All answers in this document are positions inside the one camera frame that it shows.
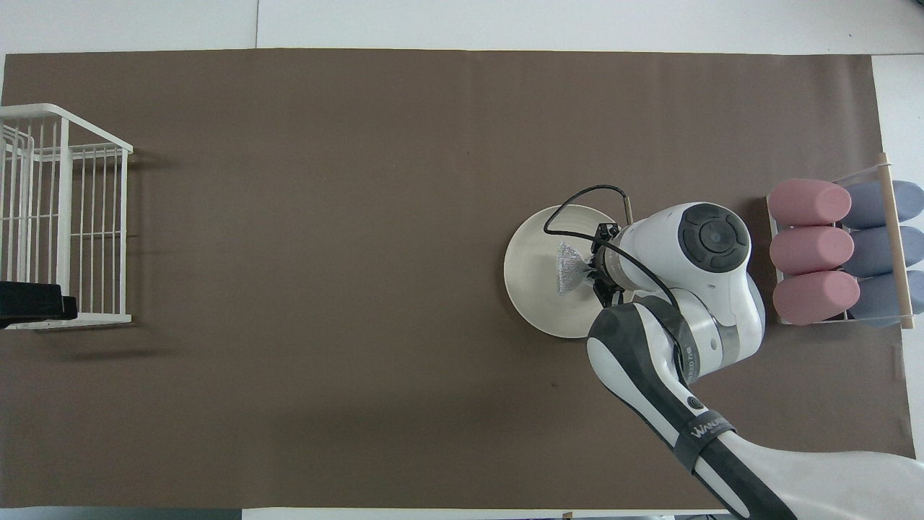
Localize silver mesh sponge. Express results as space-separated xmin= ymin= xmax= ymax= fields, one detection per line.
xmin=556 ymin=242 xmax=595 ymax=295

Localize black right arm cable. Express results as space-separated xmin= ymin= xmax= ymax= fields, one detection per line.
xmin=543 ymin=184 xmax=695 ymax=385

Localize cup rack with wooden rod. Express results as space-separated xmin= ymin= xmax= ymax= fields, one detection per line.
xmin=765 ymin=152 xmax=924 ymax=331

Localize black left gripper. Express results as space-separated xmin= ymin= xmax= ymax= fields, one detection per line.
xmin=0 ymin=282 xmax=79 ymax=326

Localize brown paper table mat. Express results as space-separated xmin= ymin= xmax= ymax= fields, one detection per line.
xmin=0 ymin=48 xmax=919 ymax=510

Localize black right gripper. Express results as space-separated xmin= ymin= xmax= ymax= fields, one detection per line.
xmin=586 ymin=224 xmax=626 ymax=309

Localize blue plastic cup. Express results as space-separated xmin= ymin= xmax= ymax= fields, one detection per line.
xmin=841 ymin=181 xmax=924 ymax=230
xmin=850 ymin=269 xmax=924 ymax=327
xmin=843 ymin=226 xmax=924 ymax=277

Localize white wire dish rack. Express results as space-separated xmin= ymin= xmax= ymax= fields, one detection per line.
xmin=0 ymin=103 xmax=134 ymax=331

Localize cream round plate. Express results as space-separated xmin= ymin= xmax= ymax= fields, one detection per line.
xmin=503 ymin=204 xmax=636 ymax=339

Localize pink plastic cup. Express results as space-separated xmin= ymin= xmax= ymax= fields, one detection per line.
xmin=772 ymin=271 xmax=861 ymax=326
xmin=770 ymin=226 xmax=855 ymax=275
xmin=767 ymin=178 xmax=853 ymax=226

